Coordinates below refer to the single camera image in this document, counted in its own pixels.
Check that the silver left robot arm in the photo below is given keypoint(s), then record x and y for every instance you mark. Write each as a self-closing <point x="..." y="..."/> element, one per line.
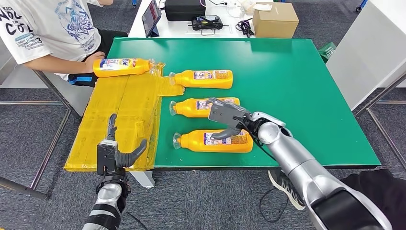
<point x="108" y="196"/>

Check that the white desk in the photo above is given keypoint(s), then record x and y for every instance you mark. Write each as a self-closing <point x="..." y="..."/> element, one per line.
<point x="177" y="29"/>

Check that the person's right hand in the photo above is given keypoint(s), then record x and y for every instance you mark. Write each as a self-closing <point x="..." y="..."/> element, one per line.
<point x="90" y="62"/>

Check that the orange detergent bottle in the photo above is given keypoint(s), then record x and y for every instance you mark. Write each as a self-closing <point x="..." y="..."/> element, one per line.
<point x="206" y="83"/>
<point x="120" y="72"/>
<point x="196" y="145"/>
<point x="190" y="110"/>

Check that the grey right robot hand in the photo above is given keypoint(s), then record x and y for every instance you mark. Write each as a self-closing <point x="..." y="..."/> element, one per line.
<point x="226" y="112"/>

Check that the brown cardboard box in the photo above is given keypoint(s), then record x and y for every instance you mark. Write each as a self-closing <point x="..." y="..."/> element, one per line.
<point x="275" y="22"/>

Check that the white paper sheet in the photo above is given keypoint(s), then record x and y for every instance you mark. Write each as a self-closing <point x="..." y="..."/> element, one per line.
<point x="262" y="7"/>

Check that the green bag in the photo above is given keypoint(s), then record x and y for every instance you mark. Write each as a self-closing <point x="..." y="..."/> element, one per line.
<point x="328" y="51"/>

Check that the clear plastic bag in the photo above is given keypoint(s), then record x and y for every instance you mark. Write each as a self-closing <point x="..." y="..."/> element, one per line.
<point x="235" y="9"/>

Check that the black tablet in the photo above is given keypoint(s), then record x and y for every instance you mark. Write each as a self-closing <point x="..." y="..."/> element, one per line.
<point x="150" y="16"/>

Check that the steel table frame legs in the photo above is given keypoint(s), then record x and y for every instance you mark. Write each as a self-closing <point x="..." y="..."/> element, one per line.
<point x="380" y="94"/>

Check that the blue caster leg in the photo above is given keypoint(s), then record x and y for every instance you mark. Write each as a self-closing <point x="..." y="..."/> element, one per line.
<point x="134" y="3"/>
<point x="361" y="4"/>

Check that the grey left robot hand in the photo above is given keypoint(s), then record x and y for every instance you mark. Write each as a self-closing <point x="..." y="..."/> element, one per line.
<point x="127" y="158"/>

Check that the steel frame table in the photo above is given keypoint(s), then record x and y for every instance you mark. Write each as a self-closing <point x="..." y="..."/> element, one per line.
<point x="31" y="103"/>

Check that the yellow taped cardboard board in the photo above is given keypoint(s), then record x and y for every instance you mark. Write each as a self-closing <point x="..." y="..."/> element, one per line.
<point x="120" y="120"/>

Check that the white bench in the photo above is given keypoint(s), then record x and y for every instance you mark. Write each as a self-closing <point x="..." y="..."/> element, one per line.
<point x="63" y="95"/>

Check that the person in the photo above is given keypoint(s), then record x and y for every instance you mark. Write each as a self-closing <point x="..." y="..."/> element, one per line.
<point x="41" y="28"/>
<point x="387" y="187"/>

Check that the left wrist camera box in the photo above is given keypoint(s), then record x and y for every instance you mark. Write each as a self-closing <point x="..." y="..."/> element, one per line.
<point x="106" y="158"/>

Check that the black carrying case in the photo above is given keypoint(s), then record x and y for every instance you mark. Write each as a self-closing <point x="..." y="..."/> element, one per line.
<point x="184" y="9"/>

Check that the white side table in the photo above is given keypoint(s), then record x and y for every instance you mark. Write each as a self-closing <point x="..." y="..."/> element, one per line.
<point x="364" y="54"/>

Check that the white table leg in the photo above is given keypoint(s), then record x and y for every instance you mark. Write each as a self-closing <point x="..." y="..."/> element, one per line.
<point x="144" y="181"/>

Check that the black handheld controller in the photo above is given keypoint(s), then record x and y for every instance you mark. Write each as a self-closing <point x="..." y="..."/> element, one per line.
<point x="206" y="22"/>

